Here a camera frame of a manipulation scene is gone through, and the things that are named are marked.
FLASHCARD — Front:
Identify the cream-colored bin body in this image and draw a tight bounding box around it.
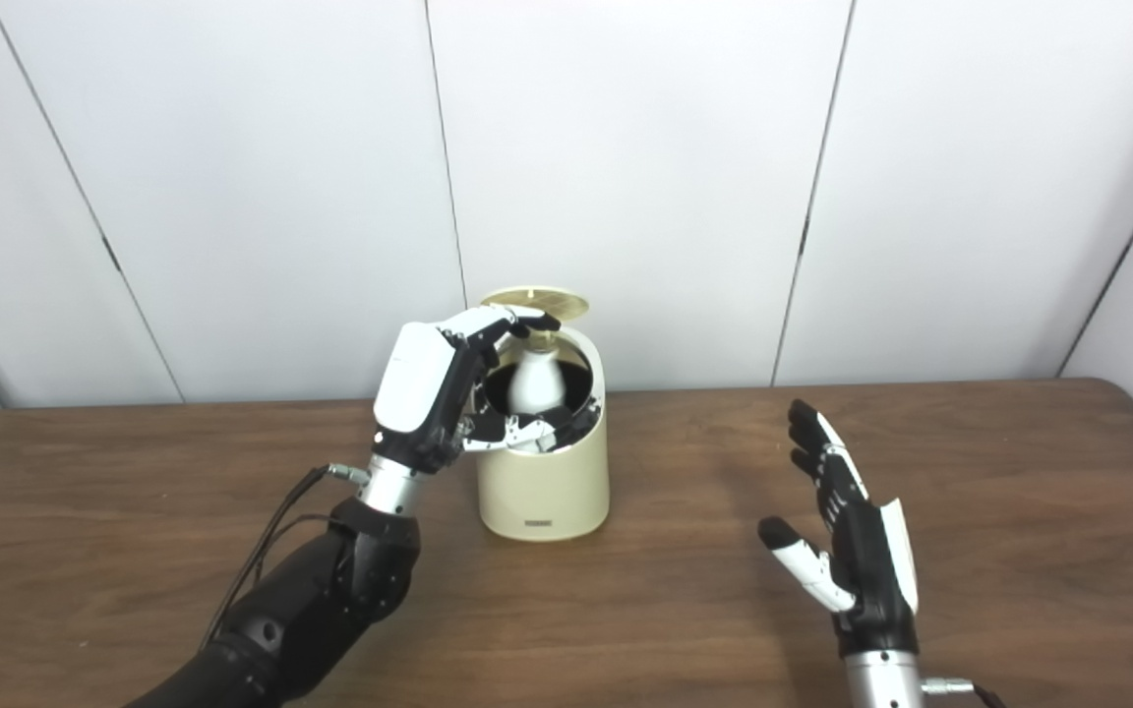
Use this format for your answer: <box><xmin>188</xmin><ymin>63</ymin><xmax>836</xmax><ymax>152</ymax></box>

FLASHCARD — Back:
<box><xmin>473</xmin><ymin>320</ymin><xmax>612</xmax><ymax>542</ymax></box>

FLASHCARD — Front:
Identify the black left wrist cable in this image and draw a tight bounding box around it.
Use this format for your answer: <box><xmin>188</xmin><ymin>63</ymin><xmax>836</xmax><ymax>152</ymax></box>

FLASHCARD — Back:
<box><xmin>198</xmin><ymin>462</ymin><xmax>371</xmax><ymax>650</ymax></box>

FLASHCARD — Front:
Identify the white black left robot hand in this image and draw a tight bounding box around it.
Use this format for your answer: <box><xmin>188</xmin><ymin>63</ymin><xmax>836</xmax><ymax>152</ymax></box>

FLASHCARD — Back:
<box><xmin>372</xmin><ymin>304</ymin><xmax>577</xmax><ymax>475</ymax></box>

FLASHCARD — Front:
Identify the cream round bin lid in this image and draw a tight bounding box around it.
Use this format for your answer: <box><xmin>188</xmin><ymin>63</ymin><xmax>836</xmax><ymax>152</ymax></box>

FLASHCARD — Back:
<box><xmin>481</xmin><ymin>286</ymin><xmax>593</xmax><ymax>324</ymax></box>

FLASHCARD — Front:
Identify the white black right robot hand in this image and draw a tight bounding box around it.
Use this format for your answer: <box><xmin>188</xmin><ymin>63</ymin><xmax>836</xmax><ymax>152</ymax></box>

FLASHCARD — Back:
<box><xmin>757</xmin><ymin>398</ymin><xmax>920</xmax><ymax>658</ymax></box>

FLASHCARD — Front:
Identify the small white plastic bottle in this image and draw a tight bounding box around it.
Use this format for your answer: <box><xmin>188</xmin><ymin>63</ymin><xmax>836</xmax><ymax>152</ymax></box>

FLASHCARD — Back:
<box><xmin>507</xmin><ymin>344</ymin><xmax>567</xmax><ymax>414</ymax></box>

